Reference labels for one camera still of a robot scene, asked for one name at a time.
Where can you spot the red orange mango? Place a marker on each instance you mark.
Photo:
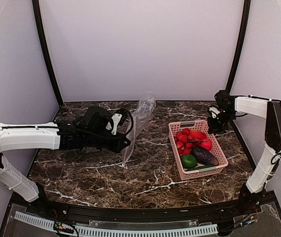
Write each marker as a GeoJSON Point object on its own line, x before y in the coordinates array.
{"type": "Point", "coordinates": [197, 135]}

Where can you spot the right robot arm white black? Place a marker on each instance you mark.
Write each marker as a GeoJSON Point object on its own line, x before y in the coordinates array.
{"type": "Point", "coordinates": [227, 108]}

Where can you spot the pink perforated plastic basket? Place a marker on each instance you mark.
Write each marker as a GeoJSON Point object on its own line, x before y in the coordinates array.
{"type": "Point", "coordinates": [198, 125]}

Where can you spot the purple eggplant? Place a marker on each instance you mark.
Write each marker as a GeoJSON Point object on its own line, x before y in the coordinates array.
{"type": "Point", "coordinates": [204, 156]}

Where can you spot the left black frame post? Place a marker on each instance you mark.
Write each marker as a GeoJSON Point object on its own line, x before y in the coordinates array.
{"type": "Point", "coordinates": [45, 51]}

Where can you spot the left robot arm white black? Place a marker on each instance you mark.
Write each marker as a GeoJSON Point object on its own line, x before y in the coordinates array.
{"type": "Point", "coordinates": [24, 137]}

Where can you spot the red lychee bunch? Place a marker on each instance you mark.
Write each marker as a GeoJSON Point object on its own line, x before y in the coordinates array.
{"type": "Point", "coordinates": [183, 143]}

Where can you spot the green lime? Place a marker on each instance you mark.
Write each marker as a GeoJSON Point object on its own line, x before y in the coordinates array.
{"type": "Point", "coordinates": [188, 161]}

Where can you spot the clear zip top bag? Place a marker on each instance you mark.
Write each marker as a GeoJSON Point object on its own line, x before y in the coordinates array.
{"type": "Point", "coordinates": [140, 117]}

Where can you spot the right black frame post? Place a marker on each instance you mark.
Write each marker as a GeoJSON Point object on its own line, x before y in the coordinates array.
{"type": "Point", "coordinates": [239, 45]}

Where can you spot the white slotted cable duct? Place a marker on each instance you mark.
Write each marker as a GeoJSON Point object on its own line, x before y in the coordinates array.
{"type": "Point", "coordinates": [82, 231]}

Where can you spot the black frame post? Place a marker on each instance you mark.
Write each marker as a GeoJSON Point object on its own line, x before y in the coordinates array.
{"type": "Point", "coordinates": [239, 45]}
{"type": "Point", "coordinates": [45, 51]}

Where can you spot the green cucumber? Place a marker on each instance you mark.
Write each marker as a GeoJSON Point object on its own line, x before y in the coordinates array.
{"type": "Point", "coordinates": [200, 167]}

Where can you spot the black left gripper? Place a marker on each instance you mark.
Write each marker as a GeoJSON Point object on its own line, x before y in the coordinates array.
{"type": "Point", "coordinates": [118, 146]}

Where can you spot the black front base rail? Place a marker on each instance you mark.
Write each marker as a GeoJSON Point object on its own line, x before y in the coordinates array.
{"type": "Point", "coordinates": [263, 220]}

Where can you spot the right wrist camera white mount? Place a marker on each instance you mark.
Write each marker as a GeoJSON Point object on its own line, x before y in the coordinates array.
{"type": "Point", "coordinates": [214, 111]}

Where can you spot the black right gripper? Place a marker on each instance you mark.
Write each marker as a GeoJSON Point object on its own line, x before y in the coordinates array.
{"type": "Point", "coordinates": [213, 128]}

